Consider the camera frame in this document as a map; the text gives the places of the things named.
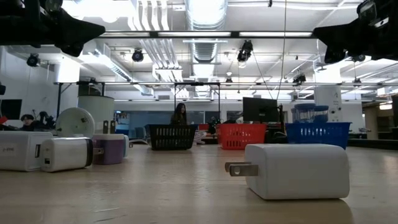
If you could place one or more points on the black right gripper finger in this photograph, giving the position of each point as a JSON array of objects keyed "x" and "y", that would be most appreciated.
[
  {"x": 342, "y": 26},
  {"x": 337, "y": 39}
]

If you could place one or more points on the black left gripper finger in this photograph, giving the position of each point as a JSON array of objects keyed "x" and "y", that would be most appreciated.
[
  {"x": 77, "y": 36},
  {"x": 77, "y": 25}
]

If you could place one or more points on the black background robot arm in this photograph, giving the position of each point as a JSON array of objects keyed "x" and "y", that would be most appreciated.
[{"x": 46, "y": 119}]

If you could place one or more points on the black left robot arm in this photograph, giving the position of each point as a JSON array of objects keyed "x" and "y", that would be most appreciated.
[{"x": 15, "y": 21}]

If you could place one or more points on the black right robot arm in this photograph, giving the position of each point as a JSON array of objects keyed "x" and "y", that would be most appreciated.
[{"x": 391, "y": 37}]

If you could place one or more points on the black ceiling spotlight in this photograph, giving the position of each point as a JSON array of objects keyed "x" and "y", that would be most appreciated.
[
  {"x": 299, "y": 78},
  {"x": 137, "y": 56},
  {"x": 32, "y": 60},
  {"x": 359, "y": 58}
]

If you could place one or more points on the white round column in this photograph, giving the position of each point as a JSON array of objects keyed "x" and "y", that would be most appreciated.
[{"x": 328, "y": 99}]

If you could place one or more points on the round white disc charger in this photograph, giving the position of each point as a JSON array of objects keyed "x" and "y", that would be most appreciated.
[{"x": 74, "y": 123}]

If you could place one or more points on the person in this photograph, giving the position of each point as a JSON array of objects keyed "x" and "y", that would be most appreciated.
[
  {"x": 28, "y": 119},
  {"x": 179, "y": 116}
]

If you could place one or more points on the blue plastic basket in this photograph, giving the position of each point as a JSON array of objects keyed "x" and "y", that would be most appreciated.
[{"x": 342, "y": 137}]

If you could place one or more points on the black overhead light bar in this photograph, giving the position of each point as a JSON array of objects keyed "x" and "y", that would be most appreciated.
[{"x": 234, "y": 34}]

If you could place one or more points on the black computer monitor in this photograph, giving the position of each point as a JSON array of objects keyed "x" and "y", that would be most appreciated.
[{"x": 259, "y": 109}]

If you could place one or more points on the red plastic basket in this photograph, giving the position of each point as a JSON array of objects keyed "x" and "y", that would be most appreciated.
[{"x": 245, "y": 126}]

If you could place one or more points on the black plastic basket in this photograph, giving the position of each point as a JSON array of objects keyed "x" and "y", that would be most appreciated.
[{"x": 171, "y": 147}]

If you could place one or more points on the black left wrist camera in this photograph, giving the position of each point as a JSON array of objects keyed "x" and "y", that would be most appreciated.
[{"x": 53, "y": 4}]

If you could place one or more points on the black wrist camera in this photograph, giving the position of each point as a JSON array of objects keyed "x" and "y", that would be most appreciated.
[
  {"x": 53, "y": 4},
  {"x": 368, "y": 11}
]

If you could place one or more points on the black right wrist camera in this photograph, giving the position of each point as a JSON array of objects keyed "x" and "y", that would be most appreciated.
[{"x": 368, "y": 11}]

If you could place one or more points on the black background rig frame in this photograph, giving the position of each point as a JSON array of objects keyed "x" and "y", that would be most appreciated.
[{"x": 124, "y": 83}]

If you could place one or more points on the black wall screen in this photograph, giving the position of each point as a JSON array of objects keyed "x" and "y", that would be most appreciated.
[{"x": 11, "y": 109}]

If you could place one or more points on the black overhead camera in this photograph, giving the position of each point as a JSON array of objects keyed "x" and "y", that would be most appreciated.
[{"x": 245, "y": 49}]

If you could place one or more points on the purple and white wall charger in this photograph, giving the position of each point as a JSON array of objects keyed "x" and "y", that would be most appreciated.
[{"x": 109, "y": 149}]

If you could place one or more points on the white wall charger black end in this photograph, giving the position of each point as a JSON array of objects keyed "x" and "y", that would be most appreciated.
[{"x": 65, "y": 154}]

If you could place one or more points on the white labelled wall charger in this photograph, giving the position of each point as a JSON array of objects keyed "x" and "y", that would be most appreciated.
[{"x": 21, "y": 151}]

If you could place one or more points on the silver ceiling air duct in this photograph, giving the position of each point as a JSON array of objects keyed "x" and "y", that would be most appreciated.
[{"x": 205, "y": 12}]

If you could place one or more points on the white cube wall charger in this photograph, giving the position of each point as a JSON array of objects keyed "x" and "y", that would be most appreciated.
[{"x": 298, "y": 171}]

